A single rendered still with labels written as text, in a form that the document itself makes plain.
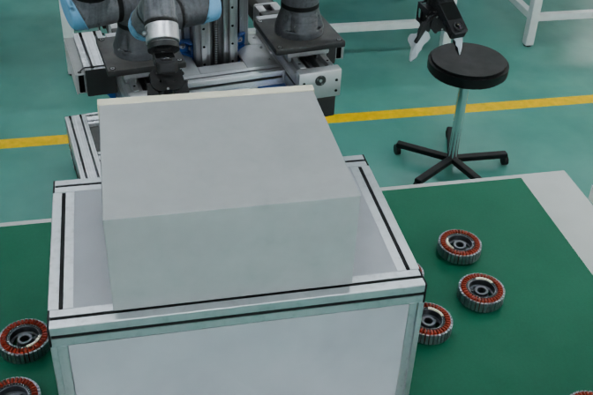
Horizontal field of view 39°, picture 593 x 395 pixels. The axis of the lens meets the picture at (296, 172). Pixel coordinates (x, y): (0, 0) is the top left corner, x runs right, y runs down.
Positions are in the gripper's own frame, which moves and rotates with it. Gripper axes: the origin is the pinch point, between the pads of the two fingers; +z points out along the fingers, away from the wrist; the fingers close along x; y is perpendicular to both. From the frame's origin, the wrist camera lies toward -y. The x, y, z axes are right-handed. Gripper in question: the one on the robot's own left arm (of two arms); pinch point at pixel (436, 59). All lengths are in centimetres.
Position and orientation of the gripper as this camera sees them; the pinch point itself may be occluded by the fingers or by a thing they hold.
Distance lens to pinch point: 228.3
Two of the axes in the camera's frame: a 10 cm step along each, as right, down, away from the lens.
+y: -3.4, -5.5, 7.7
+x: -9.4, 1.6, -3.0
